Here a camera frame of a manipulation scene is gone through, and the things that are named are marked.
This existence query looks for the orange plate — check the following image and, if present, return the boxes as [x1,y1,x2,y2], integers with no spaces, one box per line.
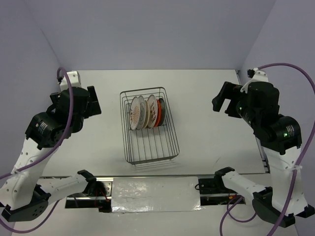
[155,98,165,127]

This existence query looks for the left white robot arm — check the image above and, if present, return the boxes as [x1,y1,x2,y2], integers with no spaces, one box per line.
[0,71,101,222]

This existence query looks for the silver foil covered panel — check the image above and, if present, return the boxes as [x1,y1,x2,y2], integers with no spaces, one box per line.
[111,177,202,213]

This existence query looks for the purple cable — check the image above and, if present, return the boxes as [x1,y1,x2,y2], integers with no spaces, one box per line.
[219,63,315,236]
[0,67,74,233]

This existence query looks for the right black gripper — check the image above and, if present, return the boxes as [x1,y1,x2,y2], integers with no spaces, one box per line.
[211,80,258,126]

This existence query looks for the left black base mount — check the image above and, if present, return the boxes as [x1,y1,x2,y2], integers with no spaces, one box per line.
[65,178,113,213]

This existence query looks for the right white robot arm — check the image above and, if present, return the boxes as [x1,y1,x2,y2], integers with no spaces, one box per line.
[212,68,315,228]

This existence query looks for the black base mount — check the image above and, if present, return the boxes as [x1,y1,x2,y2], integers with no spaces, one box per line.
[195,178,239,207]
[65,178,113,213]

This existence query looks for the white plate red pattern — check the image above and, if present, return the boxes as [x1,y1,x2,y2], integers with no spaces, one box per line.
[147,94,158,129]

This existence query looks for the white plate brown floral pattern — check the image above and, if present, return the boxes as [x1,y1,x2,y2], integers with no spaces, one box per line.
[129,96,140,130]

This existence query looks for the white plate grey rings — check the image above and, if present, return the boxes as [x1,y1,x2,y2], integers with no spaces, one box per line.
[136,95,146,130]

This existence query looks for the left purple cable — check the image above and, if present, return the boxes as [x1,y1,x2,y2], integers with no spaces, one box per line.
[0,67,74,233]

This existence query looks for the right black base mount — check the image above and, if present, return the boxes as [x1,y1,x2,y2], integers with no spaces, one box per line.
[195,178,239,207]

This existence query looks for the grey wire dish rack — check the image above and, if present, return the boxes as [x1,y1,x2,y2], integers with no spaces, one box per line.
[120,87,180,165]

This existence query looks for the cream plate dark centre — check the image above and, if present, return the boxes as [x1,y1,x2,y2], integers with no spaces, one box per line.
[142,100,150,129]

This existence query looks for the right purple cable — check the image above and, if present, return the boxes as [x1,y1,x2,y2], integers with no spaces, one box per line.
[219,63,315,236]

